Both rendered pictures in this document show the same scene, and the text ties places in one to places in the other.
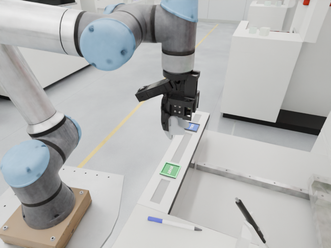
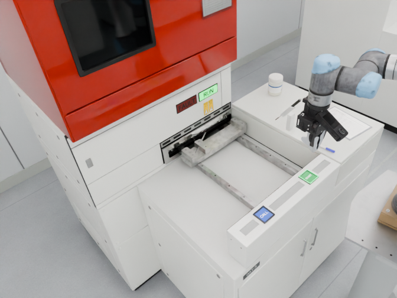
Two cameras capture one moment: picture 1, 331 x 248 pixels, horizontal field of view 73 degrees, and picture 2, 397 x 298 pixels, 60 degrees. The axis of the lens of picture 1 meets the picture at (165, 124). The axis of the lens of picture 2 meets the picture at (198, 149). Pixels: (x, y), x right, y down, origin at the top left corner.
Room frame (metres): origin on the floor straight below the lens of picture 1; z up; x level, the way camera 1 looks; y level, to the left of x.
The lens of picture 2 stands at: (1.50, 0.11, 1.96)
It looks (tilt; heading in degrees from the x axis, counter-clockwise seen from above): 41 degrees down; 212
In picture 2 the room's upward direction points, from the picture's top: 6 degrees counter-clockwise
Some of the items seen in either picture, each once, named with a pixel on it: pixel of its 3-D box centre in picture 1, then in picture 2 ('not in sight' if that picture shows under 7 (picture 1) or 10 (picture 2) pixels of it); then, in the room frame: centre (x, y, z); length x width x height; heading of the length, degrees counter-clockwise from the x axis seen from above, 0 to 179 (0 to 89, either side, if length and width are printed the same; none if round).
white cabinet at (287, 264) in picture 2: not in sight; (257, 222); (0.40, -0.25, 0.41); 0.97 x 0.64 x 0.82; 159
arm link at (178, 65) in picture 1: (178, 60); (319, 96); (0.51, -0.03, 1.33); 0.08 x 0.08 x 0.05
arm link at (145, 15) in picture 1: (130, 25); (360, 80); (0.50, 0.07, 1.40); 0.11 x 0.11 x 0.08; 82
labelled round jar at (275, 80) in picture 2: not in sight; (275, 84); (-0.02, -0.33, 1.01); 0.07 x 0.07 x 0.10
